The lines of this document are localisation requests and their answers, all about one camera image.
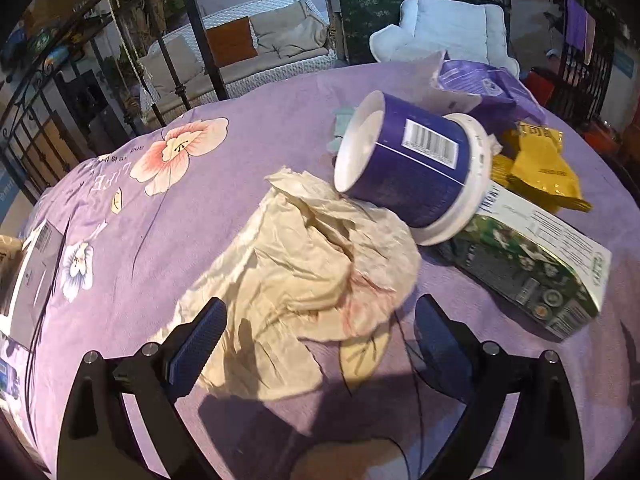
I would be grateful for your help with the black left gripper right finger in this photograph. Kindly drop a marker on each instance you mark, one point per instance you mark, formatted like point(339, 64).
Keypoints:
point(519, 420)

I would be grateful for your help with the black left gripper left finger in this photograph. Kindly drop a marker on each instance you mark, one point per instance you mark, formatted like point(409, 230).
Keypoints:
point(96, 439)

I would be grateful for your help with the yellow Oreo snack bag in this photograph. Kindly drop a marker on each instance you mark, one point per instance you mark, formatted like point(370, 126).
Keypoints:
point(530, 164)

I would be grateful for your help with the beige paper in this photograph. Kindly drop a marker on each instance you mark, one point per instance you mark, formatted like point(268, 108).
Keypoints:
point(308, 265)

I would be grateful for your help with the blue white round tub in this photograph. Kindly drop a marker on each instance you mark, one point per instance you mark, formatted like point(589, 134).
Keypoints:
point(432, 171)

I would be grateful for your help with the light green cloth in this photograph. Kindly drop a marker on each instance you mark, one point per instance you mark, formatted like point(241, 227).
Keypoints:
point(342, 117)

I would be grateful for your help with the green white carton box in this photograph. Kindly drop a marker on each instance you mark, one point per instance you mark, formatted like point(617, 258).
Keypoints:
point(543, 266)

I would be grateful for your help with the grey flat box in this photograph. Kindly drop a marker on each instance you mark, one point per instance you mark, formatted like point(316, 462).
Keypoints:
point(25, 293)

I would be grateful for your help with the purple floral bed sheet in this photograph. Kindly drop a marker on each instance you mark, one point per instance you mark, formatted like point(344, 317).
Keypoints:
point(146, 251)

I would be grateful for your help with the purple plastic package bag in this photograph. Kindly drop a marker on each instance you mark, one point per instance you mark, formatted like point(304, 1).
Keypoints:
point(504, 100)

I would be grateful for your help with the red plastic stool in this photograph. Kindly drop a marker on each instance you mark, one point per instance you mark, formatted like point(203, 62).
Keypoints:
point(541, 83)

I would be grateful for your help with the black metal rack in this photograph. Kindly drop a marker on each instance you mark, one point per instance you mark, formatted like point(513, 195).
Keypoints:
point(583, 76)

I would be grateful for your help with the white padded lounge chair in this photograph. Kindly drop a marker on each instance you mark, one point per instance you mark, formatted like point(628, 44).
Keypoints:
point(465, 31)

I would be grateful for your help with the orange sofa cushion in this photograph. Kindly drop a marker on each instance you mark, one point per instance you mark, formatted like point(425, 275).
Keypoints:
point(231, 42)

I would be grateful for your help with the purple hanging towel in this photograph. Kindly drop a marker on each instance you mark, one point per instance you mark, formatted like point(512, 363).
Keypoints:
point(576, 25)

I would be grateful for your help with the white wicker sofa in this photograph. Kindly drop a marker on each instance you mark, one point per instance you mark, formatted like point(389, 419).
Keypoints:
point(253, 43)

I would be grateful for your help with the dark green cabinet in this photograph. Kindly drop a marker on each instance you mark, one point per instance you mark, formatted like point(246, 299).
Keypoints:
point(354, 21)

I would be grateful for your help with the black metal bed frame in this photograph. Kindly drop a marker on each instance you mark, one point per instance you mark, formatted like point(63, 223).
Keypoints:
point(82, 77)

